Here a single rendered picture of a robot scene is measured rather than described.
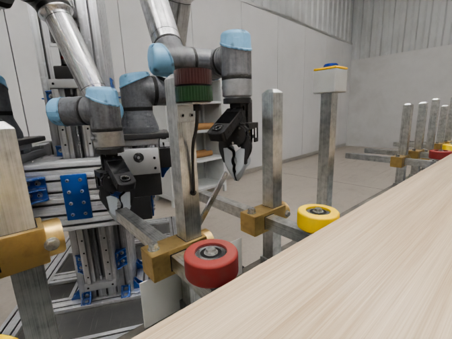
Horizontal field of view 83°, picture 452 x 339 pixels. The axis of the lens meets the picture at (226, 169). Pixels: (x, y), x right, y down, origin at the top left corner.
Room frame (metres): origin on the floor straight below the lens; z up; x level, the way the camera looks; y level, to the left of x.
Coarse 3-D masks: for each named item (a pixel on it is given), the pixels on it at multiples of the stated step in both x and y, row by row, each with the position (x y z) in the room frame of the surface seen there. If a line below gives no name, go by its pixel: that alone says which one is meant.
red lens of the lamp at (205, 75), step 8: (176, 72) 0.41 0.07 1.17; (184, 72) 0.40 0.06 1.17; (192, 72) 0.40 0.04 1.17; (200, 72) 0.41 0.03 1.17; (208, 72) 0.42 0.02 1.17; (176, 80) 0.41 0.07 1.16; (184, 80) 0.40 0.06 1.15; (192, 80) 0.40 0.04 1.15; (200, 80) 0.41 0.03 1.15; (208, 80) 0.42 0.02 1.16
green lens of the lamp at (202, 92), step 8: (176, 88) 0.41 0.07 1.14; (184, 88) 0.40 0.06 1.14; (192, 88) 0.40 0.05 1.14; (200, 88) 0.41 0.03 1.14; (208, 88) 0.41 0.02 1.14; (176, 96) 0.42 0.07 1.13; (184, 96) 0.40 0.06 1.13; (192, 96) 0.40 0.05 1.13; (200, 96) 0.40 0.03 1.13; (208, 96) 0.41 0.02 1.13
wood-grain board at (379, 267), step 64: (384, 192) 0.60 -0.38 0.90; (448, 192) 0.58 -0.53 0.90; (320, 256) 0.33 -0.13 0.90; (384, 256) 0.32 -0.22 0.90; (448, 256) 0.32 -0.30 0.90; (192, 320) 0.22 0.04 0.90; (256, 320) 0.22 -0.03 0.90; (320, 320) 0.22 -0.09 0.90; (384, 320) 0.21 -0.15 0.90; (448, 320) 0.21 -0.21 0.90
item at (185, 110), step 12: (192, 84) 0.40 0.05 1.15; (204, 84) 0.41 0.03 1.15; (180, 108) 0.45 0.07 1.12; (192, 108) 0.46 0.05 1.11; (180, 120) 0.44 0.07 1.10; (192, 120) 0.46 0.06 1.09; (192, 144) 0.44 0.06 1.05; (192, 156) 0.45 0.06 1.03; (192, 168) 0.45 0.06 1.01; (192, 180) 0.45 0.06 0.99; (192, 192) 0.45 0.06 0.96
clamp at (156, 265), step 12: (204, 228) 0.50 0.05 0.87; (168, 240) 0.45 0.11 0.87; (180, 240) 0.45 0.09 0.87; (192, 240) 0.45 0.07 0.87; (144, 252) 0.42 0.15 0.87; (156, 252) 0.41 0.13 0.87; (168, 252) 0.41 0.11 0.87; (144, 264) 0.42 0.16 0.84; (156, 264) 0.40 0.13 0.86; (168, 264) 0.41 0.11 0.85; (156, 276) 0.40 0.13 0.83; (168, 276) 0.41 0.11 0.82
